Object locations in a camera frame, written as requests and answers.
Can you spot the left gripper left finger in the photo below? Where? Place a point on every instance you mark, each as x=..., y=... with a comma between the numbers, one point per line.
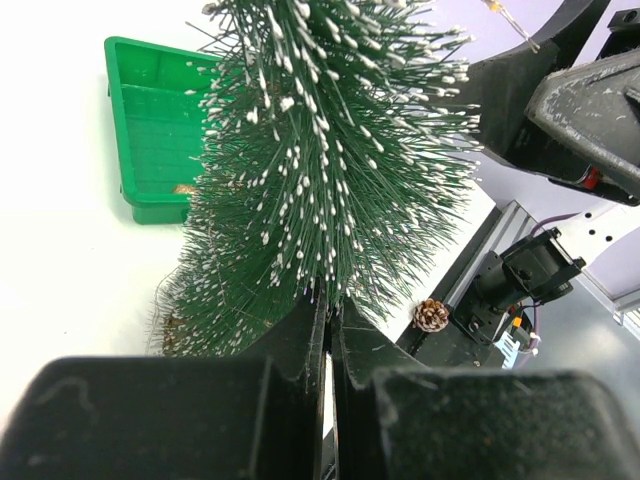
x=256, y=415

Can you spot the gold bauble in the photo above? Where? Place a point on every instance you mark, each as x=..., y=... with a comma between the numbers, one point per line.
x=184, y=189

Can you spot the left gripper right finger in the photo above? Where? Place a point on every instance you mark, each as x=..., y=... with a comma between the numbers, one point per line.
x=396, y=418

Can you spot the green plastic tray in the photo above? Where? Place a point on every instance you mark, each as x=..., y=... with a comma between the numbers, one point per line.
x=155, y=92

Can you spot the small green christmas tree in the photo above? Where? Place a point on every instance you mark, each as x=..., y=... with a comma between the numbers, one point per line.
x=334, y=163

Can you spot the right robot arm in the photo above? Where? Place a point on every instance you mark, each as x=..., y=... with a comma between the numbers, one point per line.
x=576, y=125

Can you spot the pine cone pair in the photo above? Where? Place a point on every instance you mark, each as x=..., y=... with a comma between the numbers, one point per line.
x=430, y=316

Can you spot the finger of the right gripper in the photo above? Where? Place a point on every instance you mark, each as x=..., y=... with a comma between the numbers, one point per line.
x=502, y=86
x=591, y=115

